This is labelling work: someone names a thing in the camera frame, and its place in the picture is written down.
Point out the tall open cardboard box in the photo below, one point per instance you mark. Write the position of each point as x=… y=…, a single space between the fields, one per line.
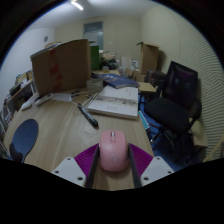
x=149 y=58

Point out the black marker pen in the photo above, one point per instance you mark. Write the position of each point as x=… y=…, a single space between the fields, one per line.
x=87 y=115

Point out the black office chair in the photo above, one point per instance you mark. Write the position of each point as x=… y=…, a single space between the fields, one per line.
x=170 y=113

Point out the cluttered shelf unit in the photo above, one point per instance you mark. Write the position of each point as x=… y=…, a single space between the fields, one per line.
x=15 y=93

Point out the pink computer mouse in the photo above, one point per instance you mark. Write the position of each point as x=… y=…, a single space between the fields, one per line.
x=113 y=153

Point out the green box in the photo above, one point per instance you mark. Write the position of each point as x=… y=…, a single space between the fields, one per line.
x=95 y=58

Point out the dark blue mouse pad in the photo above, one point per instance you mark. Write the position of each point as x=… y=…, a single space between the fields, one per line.
x=25 y=136

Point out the wooden chair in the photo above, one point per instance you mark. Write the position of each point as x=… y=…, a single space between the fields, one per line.
x=216 y=150

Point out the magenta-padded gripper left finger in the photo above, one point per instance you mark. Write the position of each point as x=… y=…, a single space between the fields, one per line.
x=71 y=168

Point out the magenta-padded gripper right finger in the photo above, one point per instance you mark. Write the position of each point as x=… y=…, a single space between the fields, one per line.
x=155 y=168

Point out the white book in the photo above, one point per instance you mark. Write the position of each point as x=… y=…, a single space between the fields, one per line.
x=115 y=101

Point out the large brown cardboard box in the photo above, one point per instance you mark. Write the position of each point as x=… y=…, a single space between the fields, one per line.
x=63 y=68

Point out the ceiling light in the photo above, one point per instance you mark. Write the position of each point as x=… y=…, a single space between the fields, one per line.
x=77 y=5

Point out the blue book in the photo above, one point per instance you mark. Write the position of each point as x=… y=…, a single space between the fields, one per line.
x=118 y=81

